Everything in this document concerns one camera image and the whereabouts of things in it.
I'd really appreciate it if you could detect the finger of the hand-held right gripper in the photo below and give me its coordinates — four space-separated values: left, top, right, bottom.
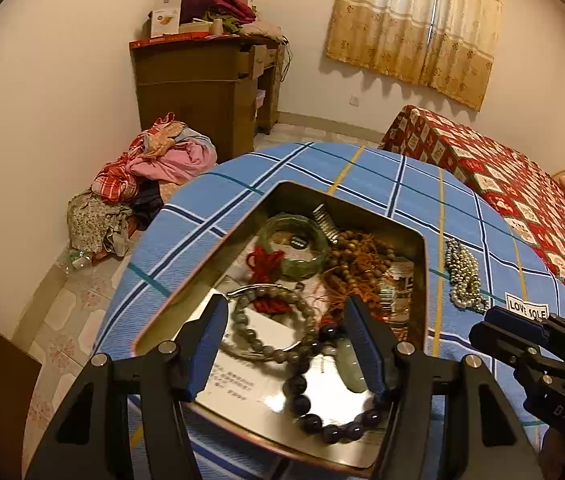
485 306 551 341
468 322 533 368

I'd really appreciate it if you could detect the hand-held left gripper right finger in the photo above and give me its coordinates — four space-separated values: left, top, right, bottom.
346 294 543 480

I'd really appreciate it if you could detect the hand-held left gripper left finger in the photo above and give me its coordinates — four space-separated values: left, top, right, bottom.
22 292 230 480

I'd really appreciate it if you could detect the jade pendant with red cord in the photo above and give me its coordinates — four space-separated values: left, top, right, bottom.
335 339 367 392

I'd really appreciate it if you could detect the pink metal tin box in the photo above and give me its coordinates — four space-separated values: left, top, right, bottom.
131 180 430 478

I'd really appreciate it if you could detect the silver bead necklace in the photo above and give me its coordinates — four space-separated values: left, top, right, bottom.
445 237 489 312

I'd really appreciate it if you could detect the dark blue bead bracelet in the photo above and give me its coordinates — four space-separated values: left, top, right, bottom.
282 325 398 445

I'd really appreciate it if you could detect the brown wooden bead necklace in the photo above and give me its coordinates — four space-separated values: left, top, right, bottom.
319 230 398 331

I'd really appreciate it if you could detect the red knot pendant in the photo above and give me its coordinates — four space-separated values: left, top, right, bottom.
245 249 293 317

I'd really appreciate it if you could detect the white paper card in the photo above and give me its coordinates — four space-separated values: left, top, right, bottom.
195 310 308 411

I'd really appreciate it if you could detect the small white jar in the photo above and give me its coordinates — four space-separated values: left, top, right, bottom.
385 257 415 321

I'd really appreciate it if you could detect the green jade bangle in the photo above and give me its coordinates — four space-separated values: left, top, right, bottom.
261 214 333 280

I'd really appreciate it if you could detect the silver hair clip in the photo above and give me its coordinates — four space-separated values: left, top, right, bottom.
311 203 344 243

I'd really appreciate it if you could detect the bed with red patterned blanket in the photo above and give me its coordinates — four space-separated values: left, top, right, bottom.
379 105 565 333

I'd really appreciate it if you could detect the crumpled clear plastic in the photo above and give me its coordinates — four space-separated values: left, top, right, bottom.
65 247 96 271

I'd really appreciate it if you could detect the blue plaid tablecloth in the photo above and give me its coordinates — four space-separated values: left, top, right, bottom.
22 141 565 480

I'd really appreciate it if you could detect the pile of clothes on floor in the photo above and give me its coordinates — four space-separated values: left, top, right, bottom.
66 112 218 261

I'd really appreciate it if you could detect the brown wooden cabinet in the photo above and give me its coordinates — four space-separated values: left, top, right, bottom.
130 35 288 163

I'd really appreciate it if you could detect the flat red box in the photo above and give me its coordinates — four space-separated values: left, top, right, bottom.
129 31 213 50

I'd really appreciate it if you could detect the beige patterned curtain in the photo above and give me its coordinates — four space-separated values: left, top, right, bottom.
325 0 508 112

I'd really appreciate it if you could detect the pile of clothes on cabinet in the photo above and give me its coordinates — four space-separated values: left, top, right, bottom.
205 0 285 43

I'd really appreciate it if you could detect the white printed box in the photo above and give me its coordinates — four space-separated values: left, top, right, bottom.
150 0 184 39

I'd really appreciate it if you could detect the purple cloth bundle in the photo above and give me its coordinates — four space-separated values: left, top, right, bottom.
181 0 216 23

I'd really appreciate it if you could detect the grey bead bracelet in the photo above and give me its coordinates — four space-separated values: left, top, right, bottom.
227 284 319 363

